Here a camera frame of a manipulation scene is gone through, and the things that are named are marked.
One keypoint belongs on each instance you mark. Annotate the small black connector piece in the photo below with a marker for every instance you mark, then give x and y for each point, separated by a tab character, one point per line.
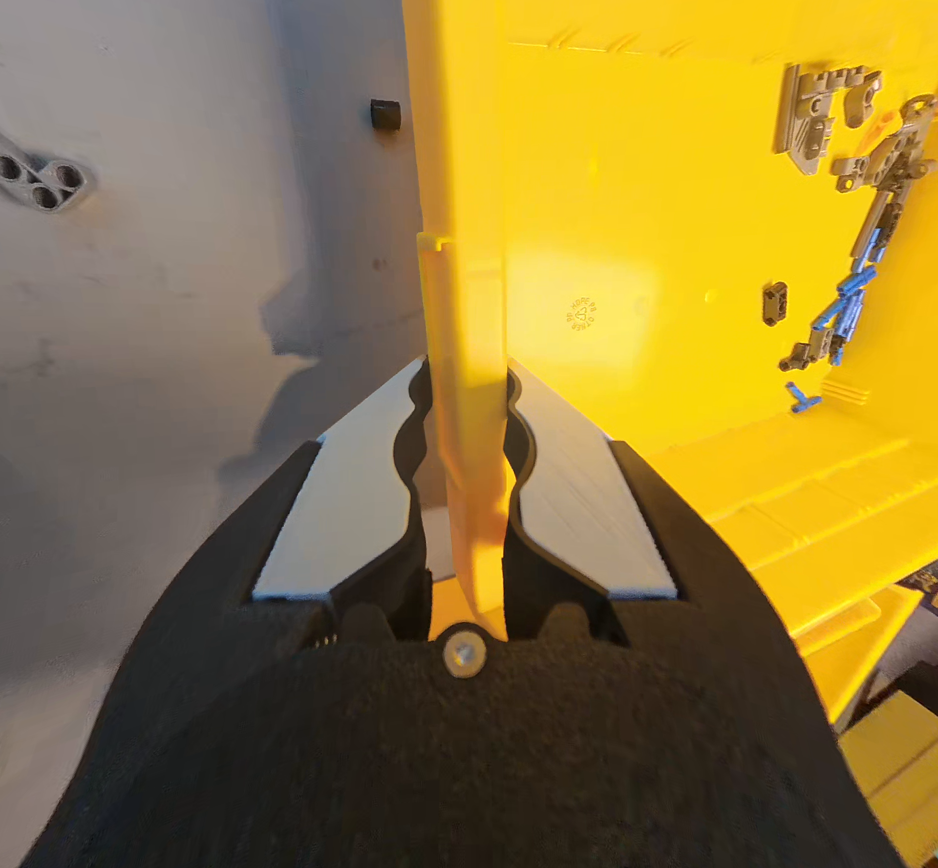
385	114

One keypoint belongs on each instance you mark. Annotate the yellow parts bin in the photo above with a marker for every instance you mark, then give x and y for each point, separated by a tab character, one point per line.
659	186
894	787

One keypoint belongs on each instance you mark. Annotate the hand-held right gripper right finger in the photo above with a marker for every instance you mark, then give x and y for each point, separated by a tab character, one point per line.
586	509

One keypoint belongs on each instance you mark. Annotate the grey angled beam assembly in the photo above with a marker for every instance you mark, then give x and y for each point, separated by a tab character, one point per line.
29	182

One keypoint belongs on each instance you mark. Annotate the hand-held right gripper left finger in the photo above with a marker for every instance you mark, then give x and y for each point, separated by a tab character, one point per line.
344	509

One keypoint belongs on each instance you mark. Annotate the heap of blue grey parts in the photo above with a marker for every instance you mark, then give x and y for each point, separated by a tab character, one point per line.
865	171

